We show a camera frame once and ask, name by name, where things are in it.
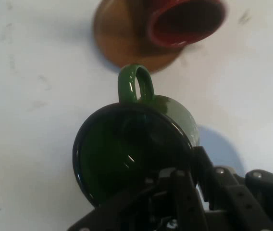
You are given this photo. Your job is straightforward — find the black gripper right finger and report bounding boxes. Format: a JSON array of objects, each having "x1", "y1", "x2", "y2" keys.
[{"x1": 193, "y1": 145, "x2": 273, "y2": 231}]

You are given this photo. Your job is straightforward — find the red enamel mug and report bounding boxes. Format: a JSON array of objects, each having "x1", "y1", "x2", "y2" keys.
[{"x1": 148, "y1": 0, "x2": 227, "y2": 48}]

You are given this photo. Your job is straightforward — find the brown wooden mug tree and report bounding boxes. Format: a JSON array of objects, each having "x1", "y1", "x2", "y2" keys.
[{"x1": 93, "y1": 0, "x2": 183, "y2": 74}]

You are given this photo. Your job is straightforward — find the green enamel mug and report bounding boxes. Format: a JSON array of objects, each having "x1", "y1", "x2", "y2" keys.
[{"x1": 72, "y1": 63, "x2": 201, "y2": 209}]

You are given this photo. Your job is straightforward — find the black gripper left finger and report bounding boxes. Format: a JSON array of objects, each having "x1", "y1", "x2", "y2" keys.
[{"x1": 66, "y1": 167, "x2": 211, "y2": 231}]

